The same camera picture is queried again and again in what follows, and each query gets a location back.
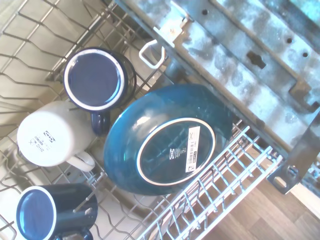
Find white ceramic mug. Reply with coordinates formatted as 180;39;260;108
16;100;96;173

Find stainless steel dishwasher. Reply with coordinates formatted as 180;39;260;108
109;0;320;196

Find grey wire dish rack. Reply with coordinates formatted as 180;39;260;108
0;0;285;240

